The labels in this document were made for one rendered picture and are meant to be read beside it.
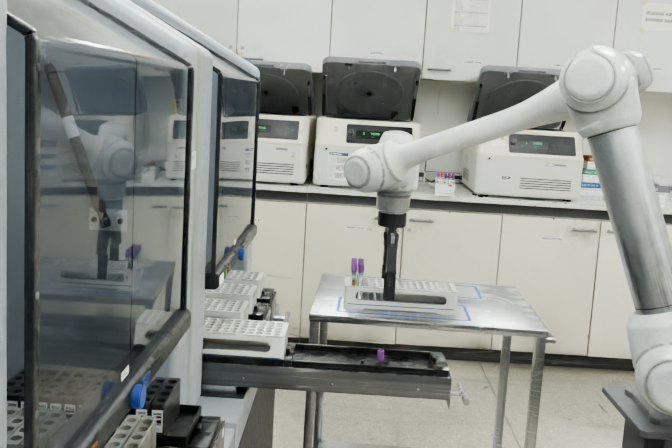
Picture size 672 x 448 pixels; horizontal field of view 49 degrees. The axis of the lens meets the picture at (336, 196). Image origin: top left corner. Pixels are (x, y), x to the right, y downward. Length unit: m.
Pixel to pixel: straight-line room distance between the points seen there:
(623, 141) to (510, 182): 2.39
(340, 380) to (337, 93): 2.80
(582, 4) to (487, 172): 1.07
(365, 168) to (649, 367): 0.72
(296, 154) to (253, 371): 2.37
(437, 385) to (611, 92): 0.68
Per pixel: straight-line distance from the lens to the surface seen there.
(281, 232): 3.91
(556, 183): 4.00
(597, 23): 4.34
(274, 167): 3.86
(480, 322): 1.94
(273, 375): 1.58
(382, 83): 4.12
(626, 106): 1.57
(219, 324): 1.64
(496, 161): 3.92
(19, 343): 1.40
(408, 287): 1.97
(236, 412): 1.54
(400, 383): 1.58
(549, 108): 1.78
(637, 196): 1.58
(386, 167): 1.74
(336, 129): 3.88
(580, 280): 4.12
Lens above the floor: 1.36
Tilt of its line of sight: 7 degrees down
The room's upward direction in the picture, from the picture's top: 3 degrees clockwise
